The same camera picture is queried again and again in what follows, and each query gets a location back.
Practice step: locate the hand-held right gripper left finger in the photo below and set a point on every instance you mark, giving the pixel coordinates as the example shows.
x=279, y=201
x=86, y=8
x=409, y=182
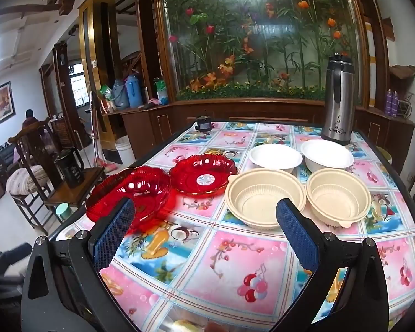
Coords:
x=112, y=235

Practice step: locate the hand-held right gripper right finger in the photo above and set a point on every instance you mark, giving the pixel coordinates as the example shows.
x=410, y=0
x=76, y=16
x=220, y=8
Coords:
x=297, y=235

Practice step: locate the stainless steel thermos jug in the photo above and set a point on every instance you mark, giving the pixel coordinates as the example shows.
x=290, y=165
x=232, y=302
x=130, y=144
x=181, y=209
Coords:
x=339, y=103

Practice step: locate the green capped plastic bottle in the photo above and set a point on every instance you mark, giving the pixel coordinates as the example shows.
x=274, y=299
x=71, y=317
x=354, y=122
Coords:
x=161, y=93

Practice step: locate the small beige plastic bowl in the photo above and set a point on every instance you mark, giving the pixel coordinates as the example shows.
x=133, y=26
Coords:
x=337, y=193

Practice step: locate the dark wooden stool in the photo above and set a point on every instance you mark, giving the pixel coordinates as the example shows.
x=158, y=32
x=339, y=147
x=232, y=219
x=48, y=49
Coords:
x=79, y=191

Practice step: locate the printed fruit and flower tablecloth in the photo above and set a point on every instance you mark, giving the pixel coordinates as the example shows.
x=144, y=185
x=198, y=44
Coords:
x=235, y=266

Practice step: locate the large beige plastic bowl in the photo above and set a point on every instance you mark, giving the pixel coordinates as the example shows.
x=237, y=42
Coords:
x=256, y=197

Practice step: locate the green packet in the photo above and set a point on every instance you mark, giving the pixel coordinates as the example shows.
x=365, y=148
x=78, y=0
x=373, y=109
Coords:
x=105, y=92

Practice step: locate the white deep bowl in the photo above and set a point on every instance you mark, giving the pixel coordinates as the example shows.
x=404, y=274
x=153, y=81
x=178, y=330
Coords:
x=326, y=157

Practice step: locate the pale blue thermos flask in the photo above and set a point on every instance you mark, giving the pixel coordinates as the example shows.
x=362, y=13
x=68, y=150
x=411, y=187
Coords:
x=119, y=95

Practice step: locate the black jug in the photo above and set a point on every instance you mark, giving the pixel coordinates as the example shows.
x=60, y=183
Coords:
x=71, y=171

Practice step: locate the white shallow bowl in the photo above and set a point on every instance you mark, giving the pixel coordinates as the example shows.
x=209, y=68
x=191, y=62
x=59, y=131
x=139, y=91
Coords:
x=275, y=157

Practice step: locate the white bucket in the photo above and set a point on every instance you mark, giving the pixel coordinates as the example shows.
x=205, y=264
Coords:
x=125, y=150

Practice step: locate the red plate with white sticker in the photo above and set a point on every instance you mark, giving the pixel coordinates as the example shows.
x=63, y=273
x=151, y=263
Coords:
x=193, y=169

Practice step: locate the wooden chair with cushion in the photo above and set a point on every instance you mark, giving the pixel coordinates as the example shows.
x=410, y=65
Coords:
x=20, y=179

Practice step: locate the mop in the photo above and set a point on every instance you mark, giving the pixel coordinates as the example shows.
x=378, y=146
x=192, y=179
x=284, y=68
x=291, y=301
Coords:
x=96, y=138

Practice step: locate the glass flower display case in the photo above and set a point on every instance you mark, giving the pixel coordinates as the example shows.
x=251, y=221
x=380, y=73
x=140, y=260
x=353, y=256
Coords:
x=256, y=41

